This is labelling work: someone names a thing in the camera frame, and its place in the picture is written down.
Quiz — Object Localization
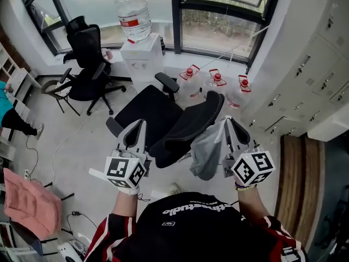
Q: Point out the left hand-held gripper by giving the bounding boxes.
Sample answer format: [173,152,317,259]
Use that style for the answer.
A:
[88,118,152,193]

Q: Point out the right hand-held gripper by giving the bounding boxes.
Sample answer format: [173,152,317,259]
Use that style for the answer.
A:
[222,117,276,187]

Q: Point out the black armrest office chair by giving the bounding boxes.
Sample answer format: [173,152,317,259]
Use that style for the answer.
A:
[105,72,226,169]

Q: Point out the grey clothes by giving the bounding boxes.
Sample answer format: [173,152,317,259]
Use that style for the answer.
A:
[189,117,228,182]

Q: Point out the person's right forearm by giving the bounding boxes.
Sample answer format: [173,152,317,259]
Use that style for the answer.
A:
[236,186,270,221]

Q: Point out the person's left forearm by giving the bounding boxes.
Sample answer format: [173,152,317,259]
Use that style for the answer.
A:
[111,192,137,218]

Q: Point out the black headrest office chair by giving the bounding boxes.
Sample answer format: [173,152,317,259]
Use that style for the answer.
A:
[63,15,128,117]

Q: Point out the small dark chair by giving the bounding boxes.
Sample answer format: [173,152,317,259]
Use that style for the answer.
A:
[41,79,81,117]

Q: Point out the empty red-capped water bottle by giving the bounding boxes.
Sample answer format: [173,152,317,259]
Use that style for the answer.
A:
[225,74,252,110]
[203,68,228,96]
[178,64,204,98]

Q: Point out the person's white shoe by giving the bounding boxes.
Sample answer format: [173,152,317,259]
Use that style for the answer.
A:
[168,182,181,197]

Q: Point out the white water dispenser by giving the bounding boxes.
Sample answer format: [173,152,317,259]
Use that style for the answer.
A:
[119,32,165,83]

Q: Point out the wooden panel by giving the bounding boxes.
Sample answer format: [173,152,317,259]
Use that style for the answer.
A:
[274,134,326,251]

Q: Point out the white window pole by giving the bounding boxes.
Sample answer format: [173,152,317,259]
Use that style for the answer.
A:
[201,25,271,68]

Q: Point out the black metal stand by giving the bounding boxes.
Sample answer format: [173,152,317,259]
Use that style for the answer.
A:
[43,181,76,202]

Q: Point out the grey metal lockers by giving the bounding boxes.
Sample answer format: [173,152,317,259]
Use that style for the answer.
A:
[240,0,349,138]

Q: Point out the person's black red-striped shirt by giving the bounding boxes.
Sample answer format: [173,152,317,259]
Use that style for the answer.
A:
[83,191,309,262]

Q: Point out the large clear water bottle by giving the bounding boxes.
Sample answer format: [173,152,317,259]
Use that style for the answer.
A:
[114,0,153,44]

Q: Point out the pink quilted cushion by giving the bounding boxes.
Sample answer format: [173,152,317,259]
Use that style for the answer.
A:
[3,168,63,240]

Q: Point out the white bookshelf desk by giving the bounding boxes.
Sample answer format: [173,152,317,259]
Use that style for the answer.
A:
[0,42,42,143]

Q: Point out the white round appliance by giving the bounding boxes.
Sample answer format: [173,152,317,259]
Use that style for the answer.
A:
[57,241,83,262]

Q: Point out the beaded wrist bracelet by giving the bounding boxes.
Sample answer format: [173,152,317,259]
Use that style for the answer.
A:
[234,181,257,193]

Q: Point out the white wrist strap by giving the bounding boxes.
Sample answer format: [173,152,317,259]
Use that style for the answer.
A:
[118,186,141,197]

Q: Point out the white floor cable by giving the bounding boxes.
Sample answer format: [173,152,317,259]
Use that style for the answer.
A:
[51,102,110,183]

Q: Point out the black floor cable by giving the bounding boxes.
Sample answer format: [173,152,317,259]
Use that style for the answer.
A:
[25,134,40,180]

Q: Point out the black window frame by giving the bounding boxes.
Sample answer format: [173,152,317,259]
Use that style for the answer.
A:
[17,0,283,68]

